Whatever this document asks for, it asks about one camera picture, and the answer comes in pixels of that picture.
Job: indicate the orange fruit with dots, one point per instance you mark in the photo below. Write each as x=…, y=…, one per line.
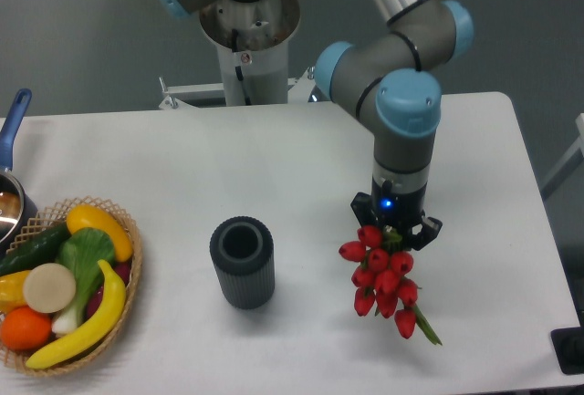
x=25, y=329

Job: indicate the blue handled saucepan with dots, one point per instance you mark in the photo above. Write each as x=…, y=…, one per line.
x=16, y=206

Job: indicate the red tulip bouquet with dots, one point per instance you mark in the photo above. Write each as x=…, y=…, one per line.
x=381, y=280

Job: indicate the white frame at right edge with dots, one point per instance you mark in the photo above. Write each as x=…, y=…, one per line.
x=569, y=161

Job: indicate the purple red vegetable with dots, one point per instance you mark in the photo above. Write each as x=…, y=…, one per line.
x=123, y=271

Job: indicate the yellow banana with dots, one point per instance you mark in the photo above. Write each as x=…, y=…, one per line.
x=90, y=332

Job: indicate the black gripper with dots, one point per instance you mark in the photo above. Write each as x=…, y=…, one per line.
x=398, y=202

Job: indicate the dark grey ribbed vase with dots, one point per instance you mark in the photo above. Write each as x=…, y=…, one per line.
x=242, y=252

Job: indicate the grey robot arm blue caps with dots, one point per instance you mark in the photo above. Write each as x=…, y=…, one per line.
x=387, y=86

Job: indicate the black device at table edge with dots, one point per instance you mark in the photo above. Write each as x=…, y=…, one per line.
x=568, y=346

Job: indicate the woven wicker basket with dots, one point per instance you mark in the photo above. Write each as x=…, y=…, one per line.
x=52, y=216

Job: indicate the beige round disc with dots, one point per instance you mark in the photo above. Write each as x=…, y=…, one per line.
x=49, y=288

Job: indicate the green cucumber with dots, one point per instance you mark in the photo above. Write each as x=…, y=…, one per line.
x=38, y=250

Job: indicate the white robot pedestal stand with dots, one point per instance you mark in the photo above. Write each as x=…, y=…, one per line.
x=251, y=42

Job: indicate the green bok choy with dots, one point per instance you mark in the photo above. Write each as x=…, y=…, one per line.
x=80, y=255

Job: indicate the yellow bell pepper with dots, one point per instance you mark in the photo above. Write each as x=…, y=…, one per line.
x=12, y=291

